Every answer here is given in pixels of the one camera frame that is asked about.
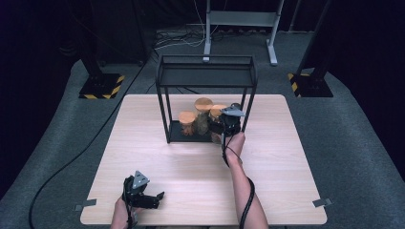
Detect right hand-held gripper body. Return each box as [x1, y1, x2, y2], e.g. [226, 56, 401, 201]
[219, 105, 246, 137]

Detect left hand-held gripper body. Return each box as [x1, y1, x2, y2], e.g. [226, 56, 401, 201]
[128, 170, 160, 210]

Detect tall glass jar brown contents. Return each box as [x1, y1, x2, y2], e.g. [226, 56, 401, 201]
[208, 103, 229, 145]

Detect glass jar pale contents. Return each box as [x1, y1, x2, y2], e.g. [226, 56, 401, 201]
[193, 96, 214, 135]

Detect small glass jar wooden lid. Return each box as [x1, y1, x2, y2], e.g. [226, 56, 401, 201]
[178, 110, 198, 136]

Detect black metal rack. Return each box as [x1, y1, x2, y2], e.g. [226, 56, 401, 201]
[155, 53, 259, 146]

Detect person's right hand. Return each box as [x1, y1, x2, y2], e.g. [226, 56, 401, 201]
[224, 131, 246, 166]

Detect person's left hand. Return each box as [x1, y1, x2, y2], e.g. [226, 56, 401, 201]
[110, 196, 142, 229]

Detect grey tape strip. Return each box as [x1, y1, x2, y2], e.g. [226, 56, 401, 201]
[74, 198, 97, 212]
[311, 197, 333, 209]

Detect black stand with striped base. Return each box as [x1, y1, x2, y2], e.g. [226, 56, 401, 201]
[288, 0, 334, 98]
[77, 44, 126, 100]

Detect black cabinet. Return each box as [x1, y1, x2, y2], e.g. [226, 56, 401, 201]
[89, 0, 151, 67]

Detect left hand-held gripper cable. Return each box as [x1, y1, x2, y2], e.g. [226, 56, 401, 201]
[124, 190, 137, 229]

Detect hand-held gripper cable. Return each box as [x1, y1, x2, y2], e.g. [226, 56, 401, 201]
[124, 190, 137, 229]
[222, 132, 256, 229]

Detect long black floor cable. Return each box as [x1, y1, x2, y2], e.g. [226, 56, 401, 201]
[28, 61, 151, 229]

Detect right hand-held gripper cable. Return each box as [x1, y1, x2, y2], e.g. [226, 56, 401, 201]
[222, 132, 256, 229]

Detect bundle of floor cables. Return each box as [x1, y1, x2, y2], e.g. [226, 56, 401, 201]
[154, 28, 225, 51]

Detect grey metal stand frame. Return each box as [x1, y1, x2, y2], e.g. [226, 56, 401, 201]
[202, 0, 287, 67]

